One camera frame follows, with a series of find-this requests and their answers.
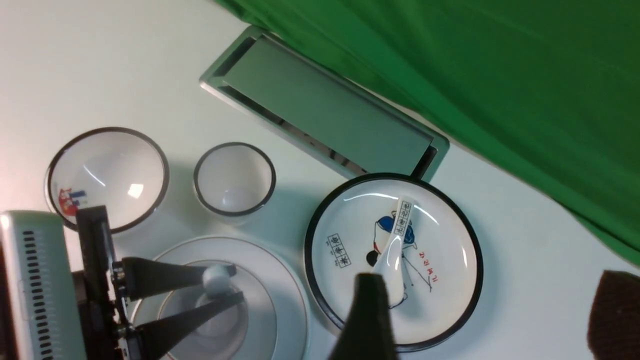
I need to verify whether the grey metal table hatch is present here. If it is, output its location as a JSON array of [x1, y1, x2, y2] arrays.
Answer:
[[199, 26, 450, 182]]

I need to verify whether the white printed ceramic spoon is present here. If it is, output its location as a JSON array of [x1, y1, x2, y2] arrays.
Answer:
[[366, 195, 416, 309]]

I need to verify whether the plain white plate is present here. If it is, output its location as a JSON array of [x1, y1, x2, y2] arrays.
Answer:
[[157, 236, 310, 360]]

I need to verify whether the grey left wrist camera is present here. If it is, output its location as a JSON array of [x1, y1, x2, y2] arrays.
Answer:
[[0, 210, 87, 360]]

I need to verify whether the green backdrop cloth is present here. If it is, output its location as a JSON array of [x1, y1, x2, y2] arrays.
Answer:
[[219, 0, 640, 265]]

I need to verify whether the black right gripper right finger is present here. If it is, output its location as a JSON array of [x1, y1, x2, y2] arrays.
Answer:
[[587, 269, 640, 360]]

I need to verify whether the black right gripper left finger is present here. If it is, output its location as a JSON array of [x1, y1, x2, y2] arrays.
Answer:
[[329, 273, 399, 360]]

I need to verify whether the thin-rimmed white bowl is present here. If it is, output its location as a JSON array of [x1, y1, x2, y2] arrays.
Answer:
[[167, 265, 277, 360]]

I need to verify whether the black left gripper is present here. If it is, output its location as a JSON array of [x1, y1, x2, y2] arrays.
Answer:
[[71, 205, 245, 360]]

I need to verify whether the black-rimmed illustrated plate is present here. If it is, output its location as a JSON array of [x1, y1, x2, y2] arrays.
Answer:
[[303, 173, 483, 353]]

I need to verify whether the black-rimmed white bowl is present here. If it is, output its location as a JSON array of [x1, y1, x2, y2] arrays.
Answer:
[[44, 126, 170, 234]]

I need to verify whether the white cup with bicycle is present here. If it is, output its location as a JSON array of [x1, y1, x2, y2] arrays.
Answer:
[[192, 141, 277, 224]]

